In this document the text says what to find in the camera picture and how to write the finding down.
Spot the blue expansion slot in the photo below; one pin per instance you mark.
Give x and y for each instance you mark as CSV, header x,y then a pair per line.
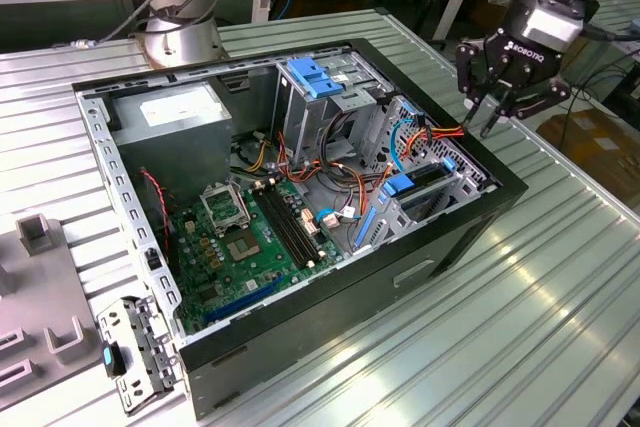
x,y
240,302

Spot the hard disk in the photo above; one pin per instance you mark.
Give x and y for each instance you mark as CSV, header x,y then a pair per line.
x,y
400,184

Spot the CPU socket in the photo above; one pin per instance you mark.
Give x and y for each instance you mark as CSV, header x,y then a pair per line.
x,y
242,247

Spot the grey parts rack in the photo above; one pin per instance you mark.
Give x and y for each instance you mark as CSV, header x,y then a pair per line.
x,y
45,292

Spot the black latch with blue stripe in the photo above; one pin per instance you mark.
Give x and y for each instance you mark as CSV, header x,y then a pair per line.
x,y
112,359

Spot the square brown base plate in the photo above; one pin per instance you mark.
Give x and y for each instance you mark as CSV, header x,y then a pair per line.
x,y
139,47

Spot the grey power supply unit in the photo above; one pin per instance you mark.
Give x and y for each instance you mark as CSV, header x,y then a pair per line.
x,y
170,147

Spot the metal slat side table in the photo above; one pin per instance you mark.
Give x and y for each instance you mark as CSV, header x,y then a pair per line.
x,y
615,12

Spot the grey optical drive cage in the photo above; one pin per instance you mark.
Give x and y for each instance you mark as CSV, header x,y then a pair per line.
x,y
310,122

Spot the green motherboard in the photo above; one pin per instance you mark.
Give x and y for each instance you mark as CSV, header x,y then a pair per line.
x,y
250,272

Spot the black open PC case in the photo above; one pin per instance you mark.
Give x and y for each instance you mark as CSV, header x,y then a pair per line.
x,y
325,327

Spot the black chassis switch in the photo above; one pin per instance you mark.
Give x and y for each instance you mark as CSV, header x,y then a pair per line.
x,y
152,261

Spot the grey metal expansion bracket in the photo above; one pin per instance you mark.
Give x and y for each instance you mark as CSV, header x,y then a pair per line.
x,y
145,347

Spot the cardboard box with white label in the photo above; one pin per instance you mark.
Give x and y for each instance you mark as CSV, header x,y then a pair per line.
x,y
595,142

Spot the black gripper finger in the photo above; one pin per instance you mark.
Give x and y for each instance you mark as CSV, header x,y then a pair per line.
x,y
542,97
472,67

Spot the blue plastic drive latch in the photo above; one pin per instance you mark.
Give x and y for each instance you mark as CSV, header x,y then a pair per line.
x,y
312,79

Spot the grey metal disk bay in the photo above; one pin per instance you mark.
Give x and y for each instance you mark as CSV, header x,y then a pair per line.
x,y
400,227

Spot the black RAM slot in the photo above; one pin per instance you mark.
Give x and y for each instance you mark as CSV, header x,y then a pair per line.
x,y
295,224
282,232

